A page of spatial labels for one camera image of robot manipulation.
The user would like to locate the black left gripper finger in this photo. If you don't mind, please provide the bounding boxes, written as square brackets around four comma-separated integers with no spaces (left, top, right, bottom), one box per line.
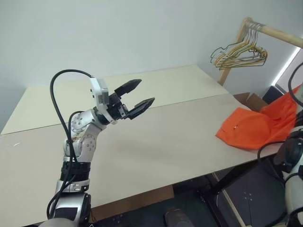
[114,79,143,98]
[127,97,156,120]

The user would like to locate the black table frame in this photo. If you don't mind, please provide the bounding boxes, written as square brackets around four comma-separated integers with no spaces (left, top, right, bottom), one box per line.
[172,156,285,227]

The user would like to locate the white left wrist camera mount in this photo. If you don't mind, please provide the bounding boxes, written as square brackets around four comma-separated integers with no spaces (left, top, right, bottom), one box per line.
[89,77,118,125]

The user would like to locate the brown cardboard box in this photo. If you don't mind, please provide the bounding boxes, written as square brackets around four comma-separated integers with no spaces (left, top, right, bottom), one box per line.
[233,92,269,112]

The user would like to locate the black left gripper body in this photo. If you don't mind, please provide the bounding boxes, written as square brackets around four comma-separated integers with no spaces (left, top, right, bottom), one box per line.
[107,92,130,121]

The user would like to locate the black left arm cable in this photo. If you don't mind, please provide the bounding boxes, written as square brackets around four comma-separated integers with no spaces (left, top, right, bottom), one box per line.
[46,69,96,220]

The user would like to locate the black square object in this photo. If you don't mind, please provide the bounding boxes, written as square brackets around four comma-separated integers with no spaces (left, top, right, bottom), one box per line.
[262,85,286,105]

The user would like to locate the dark rounded shape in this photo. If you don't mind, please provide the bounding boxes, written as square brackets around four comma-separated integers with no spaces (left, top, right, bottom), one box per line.
[163,206,194,227]

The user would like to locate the white light strip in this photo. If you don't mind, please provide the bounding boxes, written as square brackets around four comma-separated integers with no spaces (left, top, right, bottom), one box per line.
[269,46,303,87]

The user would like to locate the dark grey panel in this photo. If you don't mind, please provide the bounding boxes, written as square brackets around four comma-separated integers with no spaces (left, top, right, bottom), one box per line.
[222,165,288,227]

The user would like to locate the wire hangers bunch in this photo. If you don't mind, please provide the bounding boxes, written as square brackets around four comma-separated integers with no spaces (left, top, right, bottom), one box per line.
[210,22,269,69]

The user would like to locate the wooden clothes rack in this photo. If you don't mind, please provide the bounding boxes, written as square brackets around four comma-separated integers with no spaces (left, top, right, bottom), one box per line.
[217,17,303,86]

